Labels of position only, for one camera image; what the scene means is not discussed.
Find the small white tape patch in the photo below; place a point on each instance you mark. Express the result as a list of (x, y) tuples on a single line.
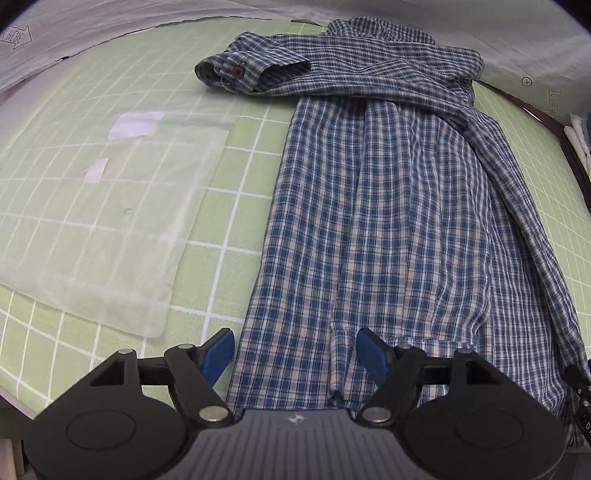
[(97, 170)]

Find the translucent plastic sheet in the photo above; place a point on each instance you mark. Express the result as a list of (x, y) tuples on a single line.
[(115, 240)]

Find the blue plaid shirt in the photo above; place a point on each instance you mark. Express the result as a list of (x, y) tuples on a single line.
[(392, 207)]

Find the white folded garment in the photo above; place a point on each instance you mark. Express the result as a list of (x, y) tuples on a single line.
[(582, 138)]

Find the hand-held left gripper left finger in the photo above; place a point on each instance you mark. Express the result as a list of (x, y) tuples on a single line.
[(217, 355)]

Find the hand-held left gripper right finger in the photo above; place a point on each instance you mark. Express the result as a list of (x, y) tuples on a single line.
[(371, 355)]

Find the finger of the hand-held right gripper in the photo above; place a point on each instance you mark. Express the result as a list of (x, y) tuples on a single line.
[(579, 381)]

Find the green grid mat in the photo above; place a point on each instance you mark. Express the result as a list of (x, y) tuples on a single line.
[(258, 157)]

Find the large white tape patch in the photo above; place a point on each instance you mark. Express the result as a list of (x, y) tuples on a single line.
[(136, 125)]

